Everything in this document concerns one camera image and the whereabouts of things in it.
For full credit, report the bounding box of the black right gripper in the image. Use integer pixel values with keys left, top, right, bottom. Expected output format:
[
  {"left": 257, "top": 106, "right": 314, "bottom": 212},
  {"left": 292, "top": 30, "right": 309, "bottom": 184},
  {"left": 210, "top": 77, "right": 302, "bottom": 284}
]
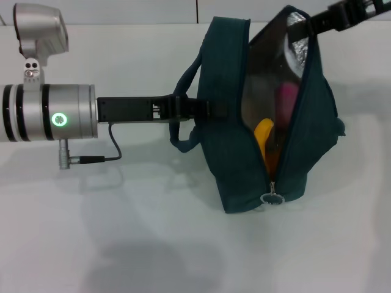
[{"left": 288, "top": 0, "right": 391, "bottom": 43}]

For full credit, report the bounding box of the dark teal insulated lunch bag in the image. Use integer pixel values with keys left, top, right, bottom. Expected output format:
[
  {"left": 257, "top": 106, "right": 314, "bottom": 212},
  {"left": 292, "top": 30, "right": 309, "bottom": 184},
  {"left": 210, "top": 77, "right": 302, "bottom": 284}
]
[{"left": 169, "top": 4, "right": 348, "bottom": 214}]

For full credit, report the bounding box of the yellow toy banana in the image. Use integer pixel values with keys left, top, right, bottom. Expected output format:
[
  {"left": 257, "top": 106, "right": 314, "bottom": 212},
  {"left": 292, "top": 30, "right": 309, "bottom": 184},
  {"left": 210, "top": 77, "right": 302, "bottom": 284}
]
[{"left": 254, "top": 118, "right": 281, "bottom": 175}]

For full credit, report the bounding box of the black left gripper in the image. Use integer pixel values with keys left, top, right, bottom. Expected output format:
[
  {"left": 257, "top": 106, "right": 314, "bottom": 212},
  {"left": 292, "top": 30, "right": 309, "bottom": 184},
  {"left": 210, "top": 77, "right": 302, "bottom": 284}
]
[{"left": 96, "top": 94, "right": 230, "bottom": 125}]

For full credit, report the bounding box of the pink toy peach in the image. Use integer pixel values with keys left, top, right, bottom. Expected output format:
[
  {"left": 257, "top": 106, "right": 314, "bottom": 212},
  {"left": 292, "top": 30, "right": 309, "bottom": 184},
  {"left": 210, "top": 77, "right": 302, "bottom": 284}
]
[{"left": 276, "top": 81, "right": 302, "bottom": 129}]

